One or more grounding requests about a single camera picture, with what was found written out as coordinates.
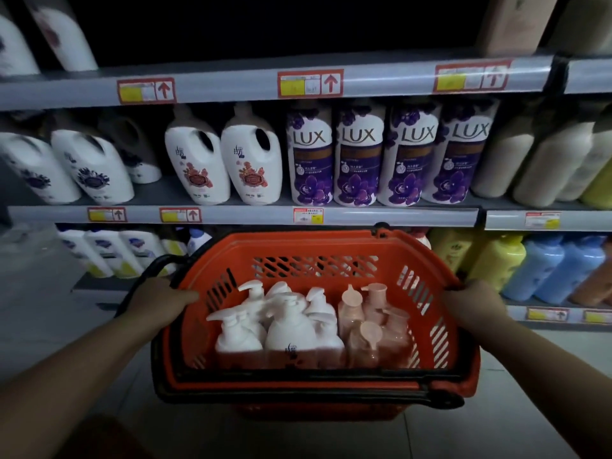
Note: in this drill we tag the person's left hand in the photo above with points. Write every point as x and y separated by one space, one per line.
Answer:
153 301

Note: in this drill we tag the person's right hand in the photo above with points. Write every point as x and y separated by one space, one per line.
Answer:
478 308

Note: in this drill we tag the person's right thumb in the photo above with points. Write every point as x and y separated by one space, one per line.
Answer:
452 300

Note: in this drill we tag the person's left thumb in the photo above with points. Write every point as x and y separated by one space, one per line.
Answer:
184 297

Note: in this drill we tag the red plastic shopping basket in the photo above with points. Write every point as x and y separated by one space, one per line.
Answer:
306 248

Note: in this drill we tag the person's left forearm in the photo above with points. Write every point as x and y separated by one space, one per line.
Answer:
67 377

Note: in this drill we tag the person's right forearm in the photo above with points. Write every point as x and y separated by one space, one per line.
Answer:
554 382

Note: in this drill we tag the yellow pump bottle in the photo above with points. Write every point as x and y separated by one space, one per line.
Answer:
452 248
497 262

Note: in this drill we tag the white bottle blue cap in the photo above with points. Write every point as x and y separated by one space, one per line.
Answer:
197 238

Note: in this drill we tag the white bottle blue yellow label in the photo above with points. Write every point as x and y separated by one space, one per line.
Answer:
146 248
114 253
83 253

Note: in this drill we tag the pink pump bottle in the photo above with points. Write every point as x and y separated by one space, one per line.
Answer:
397 334
350 310
364 348
375 298

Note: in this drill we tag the white bottle red top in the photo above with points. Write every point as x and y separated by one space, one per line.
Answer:
421 238

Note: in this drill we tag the red-framed shelf price tag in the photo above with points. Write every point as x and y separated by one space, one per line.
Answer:
547 314
180 215
310 83
146 90
472 76
107 214
598 317

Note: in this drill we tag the grey metal shelf board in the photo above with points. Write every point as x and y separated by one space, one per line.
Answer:
583 219
100 284
239 216
229 83
590 74
573 317

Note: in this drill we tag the blue pump bottle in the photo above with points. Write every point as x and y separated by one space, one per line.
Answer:
571 272
533 270

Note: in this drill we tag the group of white pump bottles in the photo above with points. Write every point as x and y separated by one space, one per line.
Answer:
289 329

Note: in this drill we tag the white shelf price tag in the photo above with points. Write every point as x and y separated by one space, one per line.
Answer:
308 216
542 220

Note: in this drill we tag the white jug red flower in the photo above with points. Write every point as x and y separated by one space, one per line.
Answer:
196 172
251 172

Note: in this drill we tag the purple flower body wash bottle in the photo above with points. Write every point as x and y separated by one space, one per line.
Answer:
311 157
358 157
459 157
409 157

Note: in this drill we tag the white jug purple flower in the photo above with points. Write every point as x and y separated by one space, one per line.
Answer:
138 162
36 172
93 172

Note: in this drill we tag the cream plastic bottle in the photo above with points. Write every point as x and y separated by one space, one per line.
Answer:
502 157
590 172
550 167

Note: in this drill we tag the yellow-green plastic bottle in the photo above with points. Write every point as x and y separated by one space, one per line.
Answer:
600 188

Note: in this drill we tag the black shelf upright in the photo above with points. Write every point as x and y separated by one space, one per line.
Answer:
558 74

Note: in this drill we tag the brown cardboard box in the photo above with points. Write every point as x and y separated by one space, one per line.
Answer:
514 23

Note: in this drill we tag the white bottle dark print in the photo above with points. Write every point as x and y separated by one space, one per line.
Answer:
14 47
62 33

